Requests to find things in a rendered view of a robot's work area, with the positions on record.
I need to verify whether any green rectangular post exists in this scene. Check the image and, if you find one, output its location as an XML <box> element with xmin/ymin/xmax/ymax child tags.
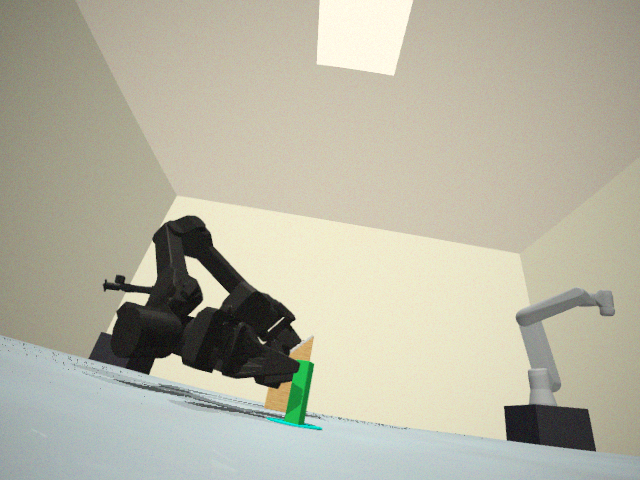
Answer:
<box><xmin>284</xmin><ymin>359</ymin><xmax>314</xmax><ymax>425</ymax></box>

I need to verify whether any cyan circle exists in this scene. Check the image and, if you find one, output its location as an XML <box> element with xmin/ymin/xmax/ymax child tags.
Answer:
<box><xmin>266</xmin><ymin>417</ymin><xmax>322</xmax><ymax>430</ymax></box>

